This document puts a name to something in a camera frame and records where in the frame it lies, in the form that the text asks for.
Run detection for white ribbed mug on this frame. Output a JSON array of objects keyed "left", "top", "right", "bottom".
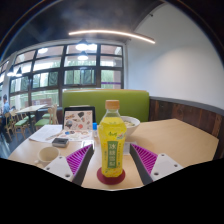
[{"left": 34, "top": 146, "right": 61, "bottom": 168}]

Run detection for black pendant lamps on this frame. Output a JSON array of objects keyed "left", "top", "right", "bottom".
[{"left": 6, "top": 38, "right": 91, "bottom": 78}]

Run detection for wooden dining table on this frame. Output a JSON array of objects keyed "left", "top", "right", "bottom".
[{"left": 14, "top": 104, "right": 48, "bottom": 116}]

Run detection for white paper sheet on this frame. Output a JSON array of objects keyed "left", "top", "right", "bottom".
[{"left": 28, "top": 124, "right": 64, "bottom": 144}]

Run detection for flat round red coaster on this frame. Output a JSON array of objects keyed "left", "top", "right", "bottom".
[{"left": 96, "top": 166, "right": 127, "bottom": 186}]

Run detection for yellow drink bottle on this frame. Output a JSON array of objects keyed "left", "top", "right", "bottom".
[{"left": 97, "top": 99, "right": 128, "bottom": 178}]

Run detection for long curved ceiling light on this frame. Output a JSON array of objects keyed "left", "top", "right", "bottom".
[{"left": 68, "top": 29, "right": 156, "bottom": 45}]

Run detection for green upholstered bench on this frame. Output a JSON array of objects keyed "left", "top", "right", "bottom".
[{"left": 61, "top": 88, "right": 150, "bottom": 125}]

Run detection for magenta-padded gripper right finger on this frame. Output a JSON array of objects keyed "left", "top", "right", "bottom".
[{"left": 129, "top": 143, "right": 184, "bottom": 186}]

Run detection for printed colourful leaflet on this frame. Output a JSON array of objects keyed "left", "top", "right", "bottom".
[{"left": 58, "top": 129, "right": 94, "bottom": 143}]

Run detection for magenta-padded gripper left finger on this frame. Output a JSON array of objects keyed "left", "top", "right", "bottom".
[{"left": 43, "top": 143, "right": 95, "bottom": 187}]

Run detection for blue-capped glue stick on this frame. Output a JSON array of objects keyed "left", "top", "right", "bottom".
[{"left": 92, "top": 122, "right": 99, "bottom": 138}]

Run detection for white bowl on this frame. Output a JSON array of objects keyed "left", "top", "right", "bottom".
[{"left": 119, "top": 115, "right": 141, "bottom": 139}]

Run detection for person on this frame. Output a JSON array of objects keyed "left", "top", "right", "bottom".
[{"left": 0, "top": 94, "right": 11, "bottom": 134}]

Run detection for small black box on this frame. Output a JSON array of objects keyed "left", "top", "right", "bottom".
[{"left": 51, "top": 137, "right": 70, "bottom": 148}]

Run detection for wooden chairs with green seats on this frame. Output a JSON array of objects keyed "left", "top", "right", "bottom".
[{"left": 3, "top": 104, "right": 59, "bottom": 141}]

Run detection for small white card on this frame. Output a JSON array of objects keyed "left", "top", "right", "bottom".
[{"left": 80, "top": 139, "right": 95, "bottom": 151}]

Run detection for black tablet with pictures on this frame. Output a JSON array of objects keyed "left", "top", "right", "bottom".
[{"left": 62, "top": 105, "right": 97, "bottom": 132}]

